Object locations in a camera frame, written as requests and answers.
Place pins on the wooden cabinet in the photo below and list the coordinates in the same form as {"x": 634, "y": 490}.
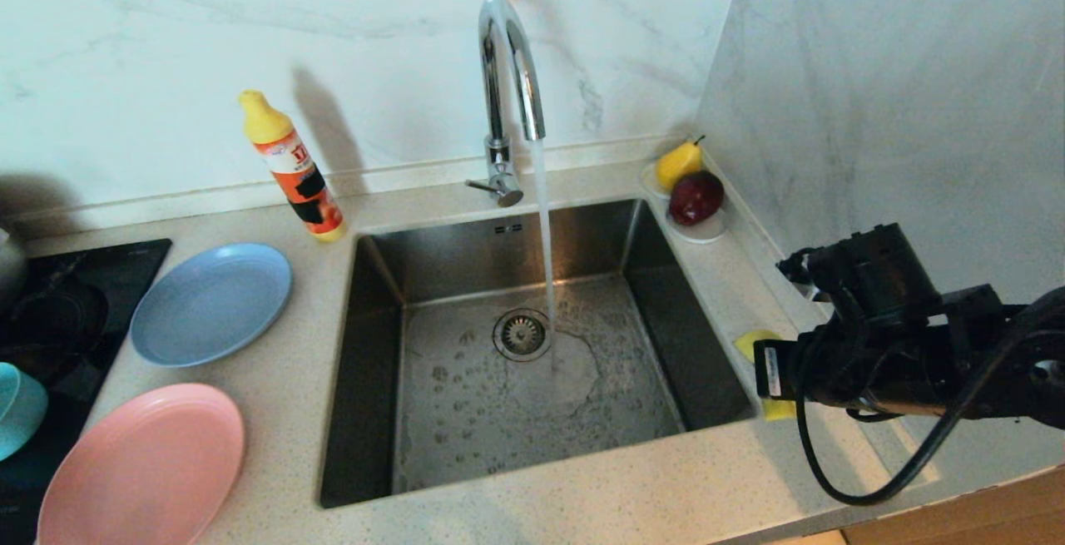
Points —
{"x": 982, "y": 520}

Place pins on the teal ceramic bowl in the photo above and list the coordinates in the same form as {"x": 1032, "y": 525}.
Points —
{"x": 21, "y": 408}

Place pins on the yellow pear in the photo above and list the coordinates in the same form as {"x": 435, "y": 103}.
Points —
{"x": 676, "y": 164}

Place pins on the small white dish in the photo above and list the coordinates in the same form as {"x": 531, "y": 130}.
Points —
{"x": 707, "y": 233}
{"x": 647, "y": 179}

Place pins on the blue plastic plate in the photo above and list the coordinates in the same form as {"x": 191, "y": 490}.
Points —
{"x": 212, "y": 304}

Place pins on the chrome faucet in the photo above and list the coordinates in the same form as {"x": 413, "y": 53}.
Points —
{"x": 499, "y": 71}

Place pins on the dark red apple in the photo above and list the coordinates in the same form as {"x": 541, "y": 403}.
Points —
{"x": 695, "y": 197}

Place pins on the pink plastic plate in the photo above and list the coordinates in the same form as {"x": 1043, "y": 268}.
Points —
{"x": 141, "y": 470}

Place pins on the running water stream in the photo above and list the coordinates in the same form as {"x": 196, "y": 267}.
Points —
{"x": 545, "y": 237}

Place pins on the yellow fish-shaped sponge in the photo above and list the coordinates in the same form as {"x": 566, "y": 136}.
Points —
{"x": 750, "y": 341}

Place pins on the black induction cooktop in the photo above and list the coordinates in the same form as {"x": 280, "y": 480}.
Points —
{"x": 75, "y": 312}

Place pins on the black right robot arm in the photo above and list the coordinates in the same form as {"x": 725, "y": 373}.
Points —
{"x": 1036, "y": 370}

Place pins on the metal sink drain strainer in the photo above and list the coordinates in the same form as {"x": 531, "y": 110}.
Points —
{"x": 522, "y": 335}

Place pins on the yellow orange dish soap bottle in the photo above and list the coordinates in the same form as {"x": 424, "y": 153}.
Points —
{"x": 298, "y": 169}

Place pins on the stainless steel sink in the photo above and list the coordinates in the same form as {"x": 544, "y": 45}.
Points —
{"x": 466, "y": 420}

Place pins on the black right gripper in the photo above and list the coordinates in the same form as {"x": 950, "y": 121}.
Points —
{"x": 882, "y": 354}

